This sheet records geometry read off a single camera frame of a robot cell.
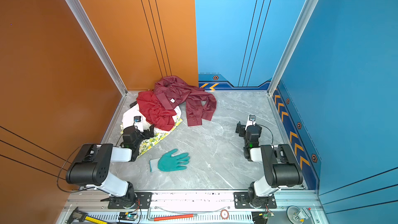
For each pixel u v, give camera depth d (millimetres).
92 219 693
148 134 852
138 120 809
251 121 793
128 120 1031
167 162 851
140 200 734
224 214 704
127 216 709
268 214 695
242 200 725
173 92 1068
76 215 696
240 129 858
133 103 1096
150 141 936
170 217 697
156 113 968
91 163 513
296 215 653
